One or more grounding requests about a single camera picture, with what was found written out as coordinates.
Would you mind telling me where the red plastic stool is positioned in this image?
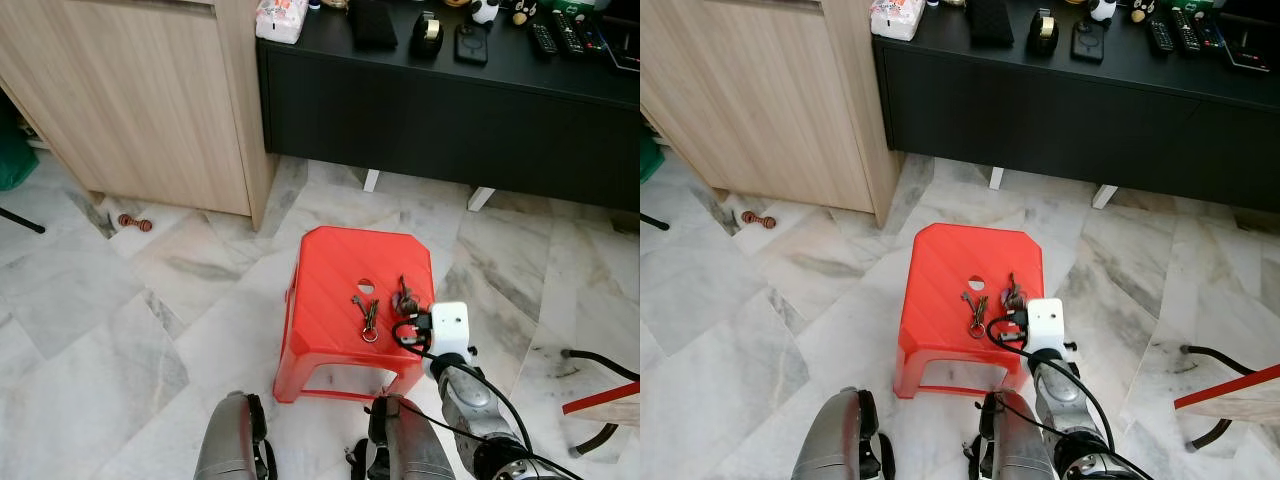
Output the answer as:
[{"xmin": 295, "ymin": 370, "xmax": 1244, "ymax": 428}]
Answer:
[
  {"xmin": 893, "ymin": 222, "xmax": 1046, "ymax": 401},
  {"xmin": 273, "ymin": 226, "xmax": 437, "ymax": 405}
]

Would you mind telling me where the silver robot right leg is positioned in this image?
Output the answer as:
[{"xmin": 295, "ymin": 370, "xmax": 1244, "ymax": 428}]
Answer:
[
  {"xmin": 346, "ymin": 394, "xmax": 457, "ymax": 480},
  {"xmin": 964, "ymin": 390, "xmax": 1053, "ymax": 480}
]

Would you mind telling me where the black sideboard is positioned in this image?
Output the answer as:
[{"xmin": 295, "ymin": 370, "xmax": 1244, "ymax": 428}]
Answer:
[
  {"xmin": 872, "ymin": 0, "xmax": 1280, "ymax": 214},
  {"xmin": 256, "ymin": 0, "xmax": 641, "ymax": 214}
]

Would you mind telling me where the black curved furniture leg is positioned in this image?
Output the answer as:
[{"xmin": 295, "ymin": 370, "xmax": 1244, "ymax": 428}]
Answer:
[
  {"xmin": 1180, "ymin": 344, "xmax": 1257, "ymax": 452},
  {"xmin": 560, "ymin": 348, "xmax": 641, "ymax": 458}
]

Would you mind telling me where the red edged wooden board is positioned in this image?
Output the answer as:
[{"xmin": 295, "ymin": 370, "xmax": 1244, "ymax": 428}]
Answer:
[
  {"xmin": 562, "ymin": 381, "xmax": 641, "ymax": 429},
  {"xmin": 1173, "ymin": 364, "xmax": 1280, "ymax": 426}
]

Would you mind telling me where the black tape dispenser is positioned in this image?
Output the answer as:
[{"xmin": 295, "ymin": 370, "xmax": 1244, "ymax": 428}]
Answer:
[
  {"xmin": 1027, "ymin": 8, "xmax": 1062, "ymax": 57},
  {"xmin": 409, "ymin": 10, "xmax": 446, "ymax": 59}
]

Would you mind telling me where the black flat device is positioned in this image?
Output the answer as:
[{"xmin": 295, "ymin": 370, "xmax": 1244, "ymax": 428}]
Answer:
[
  {"xmin": 454, "ymin": 22, "xmax": 491, "ymax": 67},
  {"xmin": 1070, "ymin": 20, "xmax": 1106, "ymax": 65}
]

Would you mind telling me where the black textured pouch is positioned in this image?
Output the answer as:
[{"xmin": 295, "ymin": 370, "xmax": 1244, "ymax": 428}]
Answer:
[
  {"xmin": 966, "ymin": 0, "xmax": 1017, "ymax": 48},
  {"xmin": 347, "ymin": 0, "xmax": 400, "ymax": 51}
]

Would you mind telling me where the green bag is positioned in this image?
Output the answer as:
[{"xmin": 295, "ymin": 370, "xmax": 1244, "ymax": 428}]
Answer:
[
  {"xmin": 640, "ymin": 135, "xmax": 666, "ymax": 185},
  {"xmin": 0, "ymin": 95, "xmax": 41, "ymax": 192}
]

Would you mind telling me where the white tissue pack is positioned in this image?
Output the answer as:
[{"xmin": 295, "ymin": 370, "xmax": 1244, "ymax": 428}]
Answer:
[
  {"xmin": 255, "ymin": 0, "xmax": 310, "ymax": 45},
  {"xmin": 869, "ymin": 0, "xmax": 927, "ymax": 42}
]

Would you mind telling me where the light wooden cabinet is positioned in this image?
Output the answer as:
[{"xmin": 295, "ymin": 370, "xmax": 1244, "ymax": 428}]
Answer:
[
  {"xmin": 640, "ymin": 0, "xmax": 907, "ymax": 229},
  {"xmin": 0, "ymin": 0, "xmax": 280, "ymax": 230}
]

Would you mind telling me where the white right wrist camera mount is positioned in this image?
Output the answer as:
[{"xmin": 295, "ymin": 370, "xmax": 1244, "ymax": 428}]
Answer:
[
  {"xmin": 428, "ymin": 302, "xmax": 471, "ymax": 357},
  {"xmin": 1026, "ymin": 298, "xmax": 1068, "ymax": 352}
]

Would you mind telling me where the bunch of keys with ring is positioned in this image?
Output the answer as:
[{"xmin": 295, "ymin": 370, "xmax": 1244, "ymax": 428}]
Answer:
[
  {"xmin": 351, "ymin": 293, "xmax": 382, "ymax": 344},
  {"xmin": 961, "ymin": 290, "xmax": 991, "ymax": 340}
]

